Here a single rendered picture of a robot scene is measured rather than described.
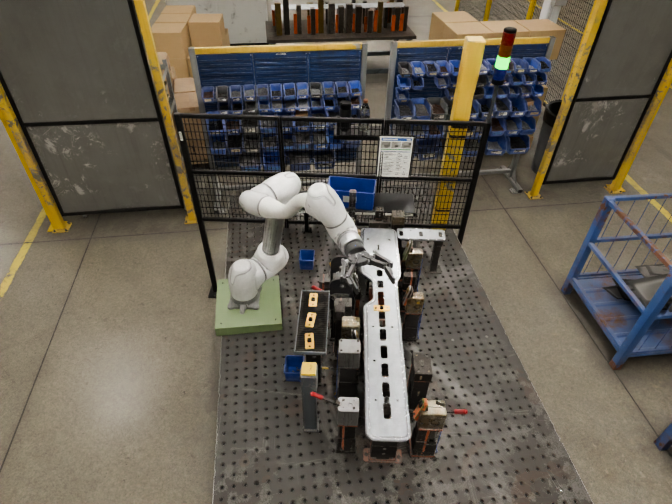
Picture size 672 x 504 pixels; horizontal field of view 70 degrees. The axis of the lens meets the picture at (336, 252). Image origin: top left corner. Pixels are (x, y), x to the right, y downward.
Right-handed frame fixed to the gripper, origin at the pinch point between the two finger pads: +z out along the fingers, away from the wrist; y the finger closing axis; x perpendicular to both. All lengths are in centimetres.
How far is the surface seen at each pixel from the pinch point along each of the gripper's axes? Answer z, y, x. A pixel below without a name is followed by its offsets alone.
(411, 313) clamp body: -40, -40, -75
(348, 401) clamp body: 5, 13, -60
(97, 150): -300, 124, -76
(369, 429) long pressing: 16, 8, -66
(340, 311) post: -40, 0, -56
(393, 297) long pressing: -48, -32, -67
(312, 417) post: -7, 26, -83
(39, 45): -302, 134, 10
